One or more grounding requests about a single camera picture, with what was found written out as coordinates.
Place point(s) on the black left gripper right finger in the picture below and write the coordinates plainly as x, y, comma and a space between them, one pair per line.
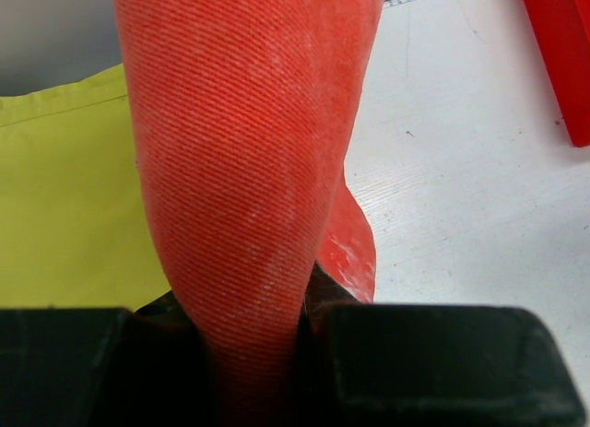
406, 364

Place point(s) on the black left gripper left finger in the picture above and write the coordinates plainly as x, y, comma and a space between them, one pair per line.
104, 367

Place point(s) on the red white tie-dye trousers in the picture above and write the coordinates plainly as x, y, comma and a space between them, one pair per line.
242, 113

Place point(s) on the folded yellow trousers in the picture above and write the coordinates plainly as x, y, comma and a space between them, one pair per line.
73, 228

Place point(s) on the red plastic tray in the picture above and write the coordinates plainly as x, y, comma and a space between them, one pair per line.
561, 28

